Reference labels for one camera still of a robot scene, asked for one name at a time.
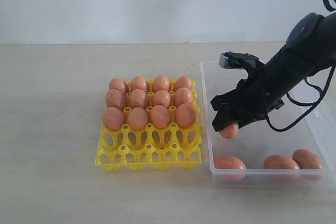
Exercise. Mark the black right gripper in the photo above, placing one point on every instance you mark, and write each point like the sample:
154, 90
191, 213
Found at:
245, 105

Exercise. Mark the brown egg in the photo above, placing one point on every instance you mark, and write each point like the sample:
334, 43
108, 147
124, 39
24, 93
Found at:
113, 118
280, 162
307, 159
183, 95
229, 162
115, 98
137, 118
162, 97
139, 99
185, 115
230, 131
160, 116

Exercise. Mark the brown egg packed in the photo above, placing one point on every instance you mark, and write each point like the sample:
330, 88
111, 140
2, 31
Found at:
139, 82
183, 82
119, 84
161, 82

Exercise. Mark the yellow plastic egg tray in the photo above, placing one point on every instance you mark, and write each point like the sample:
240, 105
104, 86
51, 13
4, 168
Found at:
150, 146

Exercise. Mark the clear plastic container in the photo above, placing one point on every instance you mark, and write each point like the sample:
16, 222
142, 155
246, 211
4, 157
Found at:
257, 141

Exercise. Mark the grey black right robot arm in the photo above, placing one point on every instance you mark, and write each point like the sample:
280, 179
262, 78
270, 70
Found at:
309, 49

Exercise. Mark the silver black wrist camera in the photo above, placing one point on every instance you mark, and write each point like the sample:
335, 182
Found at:
234, 60

